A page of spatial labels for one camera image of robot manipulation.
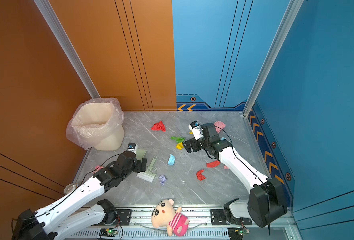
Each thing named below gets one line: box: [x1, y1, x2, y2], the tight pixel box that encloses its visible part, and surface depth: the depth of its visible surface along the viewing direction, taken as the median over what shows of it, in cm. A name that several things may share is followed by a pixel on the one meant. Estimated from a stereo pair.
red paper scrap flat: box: [206, 160, 221, 168], surface depth 93 cm
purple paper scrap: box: [159, 174, 168, 186], surface depth 86 cm
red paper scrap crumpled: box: [196, 169, 206, 181], surface depth 87 cm
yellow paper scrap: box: [175, 142, 184, 150], surface depth 101 cm
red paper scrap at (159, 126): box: [150, 120, 167, 132], surface depth 111 cm
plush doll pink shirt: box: [151, 199, 190, 236], surface depth 68 cm
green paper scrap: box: [170, 136, 186, 143], surface depth 105 cm
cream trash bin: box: [71, 102, 125, 151], surface depth 87 cm
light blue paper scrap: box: [167, 153, 176, 166], surface depth 93 cm
